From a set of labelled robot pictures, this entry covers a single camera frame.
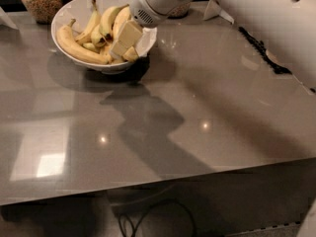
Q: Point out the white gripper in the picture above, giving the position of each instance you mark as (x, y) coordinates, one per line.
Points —
(144, 8)

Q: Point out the large yellow banana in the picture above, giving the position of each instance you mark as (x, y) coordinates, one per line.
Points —
(126, 33)

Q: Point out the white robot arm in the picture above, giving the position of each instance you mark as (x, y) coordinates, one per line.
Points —
(287, 27)

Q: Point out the yellow banana upright middle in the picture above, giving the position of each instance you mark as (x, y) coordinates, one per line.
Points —
(112, 19)

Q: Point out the white ceramic bowl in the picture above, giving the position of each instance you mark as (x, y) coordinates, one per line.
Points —
(81, 11)

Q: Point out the yellow banana back left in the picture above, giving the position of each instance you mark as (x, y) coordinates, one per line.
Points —
(94, 20)

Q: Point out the long yellow banana left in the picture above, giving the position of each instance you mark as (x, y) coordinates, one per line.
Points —
(66, 41)

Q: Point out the glass jar of cereal left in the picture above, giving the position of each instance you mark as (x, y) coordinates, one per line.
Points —
(43, 11)

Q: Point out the white folded paper sign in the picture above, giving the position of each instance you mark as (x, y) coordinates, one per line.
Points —
(214, 10)

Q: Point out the white card left edge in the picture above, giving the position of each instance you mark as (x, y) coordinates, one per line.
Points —
(6, 21)

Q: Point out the black rubber mat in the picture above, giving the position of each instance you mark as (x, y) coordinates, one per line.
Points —
(260, 48)

